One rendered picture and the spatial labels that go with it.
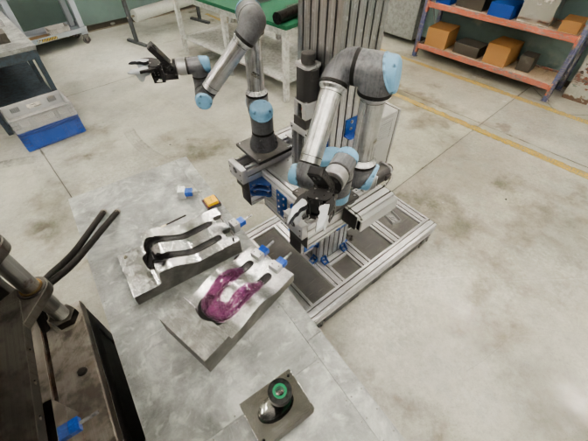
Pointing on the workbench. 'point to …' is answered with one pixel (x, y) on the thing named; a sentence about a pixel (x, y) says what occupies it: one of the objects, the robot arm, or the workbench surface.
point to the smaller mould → (275, 429)
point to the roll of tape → (279, 388)
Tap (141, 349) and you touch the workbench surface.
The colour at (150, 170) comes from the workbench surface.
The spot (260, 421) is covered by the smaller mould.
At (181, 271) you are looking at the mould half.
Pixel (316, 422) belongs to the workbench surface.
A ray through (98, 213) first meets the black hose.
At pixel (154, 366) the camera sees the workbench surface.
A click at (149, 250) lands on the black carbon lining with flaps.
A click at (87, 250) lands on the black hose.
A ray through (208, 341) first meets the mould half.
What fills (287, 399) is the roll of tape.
